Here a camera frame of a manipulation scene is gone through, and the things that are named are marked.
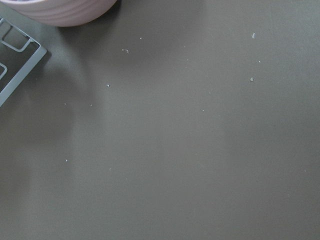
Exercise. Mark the pink bowl with ice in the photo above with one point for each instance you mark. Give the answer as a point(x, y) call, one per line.
point(61, 13)

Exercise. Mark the pastel cup rack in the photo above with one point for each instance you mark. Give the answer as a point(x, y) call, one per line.
point(19, 54)

